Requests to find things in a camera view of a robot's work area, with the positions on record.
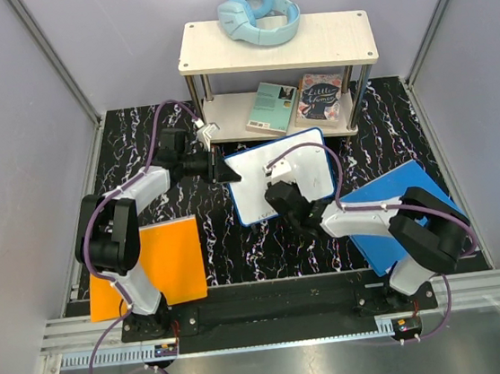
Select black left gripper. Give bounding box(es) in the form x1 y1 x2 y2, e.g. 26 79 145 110
178 143 241 189

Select blue-framed whiteboard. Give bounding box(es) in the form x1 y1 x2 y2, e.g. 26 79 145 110
225 127 335 226

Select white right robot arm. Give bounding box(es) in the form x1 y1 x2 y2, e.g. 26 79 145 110
264 181 474 311

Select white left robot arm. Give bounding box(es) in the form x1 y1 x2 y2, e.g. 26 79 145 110
75 120 241 338

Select teal paperback book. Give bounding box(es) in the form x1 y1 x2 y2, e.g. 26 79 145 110
246 83 298 137

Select orange folder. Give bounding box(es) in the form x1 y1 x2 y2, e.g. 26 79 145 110
89 215 207 322

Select Little Women book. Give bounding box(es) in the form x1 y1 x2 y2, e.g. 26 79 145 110
294 74 343 128

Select blue folder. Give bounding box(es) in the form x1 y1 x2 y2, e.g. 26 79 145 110
336 153 475 282

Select black marble-pattern mat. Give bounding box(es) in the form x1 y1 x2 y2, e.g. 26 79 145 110
40 67 495 318

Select white two-tier shelf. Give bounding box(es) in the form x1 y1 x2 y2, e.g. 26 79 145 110
178 10 379 143

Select light blue headphones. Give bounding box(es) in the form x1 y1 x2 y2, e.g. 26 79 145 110
217 0 301 47

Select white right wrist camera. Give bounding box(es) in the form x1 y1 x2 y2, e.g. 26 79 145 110
264 159 296 187

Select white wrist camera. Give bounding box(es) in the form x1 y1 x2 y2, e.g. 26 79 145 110
264 159 296 187
194 118 220 151

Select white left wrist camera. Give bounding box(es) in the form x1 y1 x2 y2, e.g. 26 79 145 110
194 118 220 151

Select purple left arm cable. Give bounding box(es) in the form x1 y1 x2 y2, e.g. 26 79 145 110
58 96 230 374

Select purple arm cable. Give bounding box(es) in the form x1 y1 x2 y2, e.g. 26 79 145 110
266 125 489 359
58 96 230 374

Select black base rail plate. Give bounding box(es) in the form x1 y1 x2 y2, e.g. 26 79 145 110
121 269 438 343

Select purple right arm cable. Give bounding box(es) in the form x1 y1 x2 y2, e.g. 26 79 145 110
266 125 489 359

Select aluminium slotted rail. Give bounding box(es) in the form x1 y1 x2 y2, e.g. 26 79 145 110
40 270 500 370

